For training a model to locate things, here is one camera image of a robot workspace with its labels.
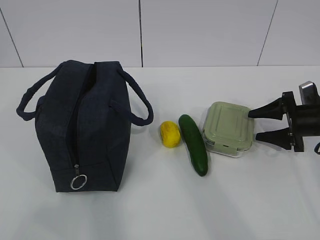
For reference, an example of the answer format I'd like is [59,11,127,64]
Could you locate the navy blue lunch bag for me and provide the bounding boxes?
[16,60,154,193]

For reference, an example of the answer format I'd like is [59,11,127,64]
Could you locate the green cucumber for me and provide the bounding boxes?
[178,114,209,177]

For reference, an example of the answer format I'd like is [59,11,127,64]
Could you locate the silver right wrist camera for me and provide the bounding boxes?
[299,81,320,105]

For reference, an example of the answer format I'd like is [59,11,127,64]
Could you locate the green lid glass container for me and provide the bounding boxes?
[202,101,255,158]

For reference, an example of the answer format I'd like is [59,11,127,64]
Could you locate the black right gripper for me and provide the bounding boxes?
[248,91,320,152]

